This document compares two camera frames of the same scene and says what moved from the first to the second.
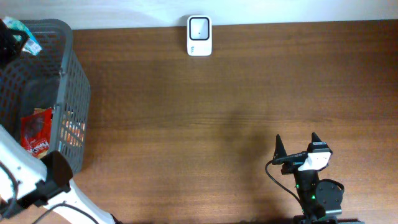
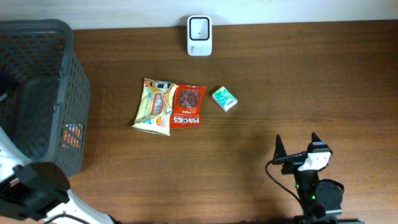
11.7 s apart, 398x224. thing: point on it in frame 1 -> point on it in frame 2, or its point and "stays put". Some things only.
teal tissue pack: x=32 y=45 -> x=224 y=99
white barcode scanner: x=199 y=35 stays put
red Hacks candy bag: x=35 y=132 -> x=188 y=106
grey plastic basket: x=54 y=78 stays put
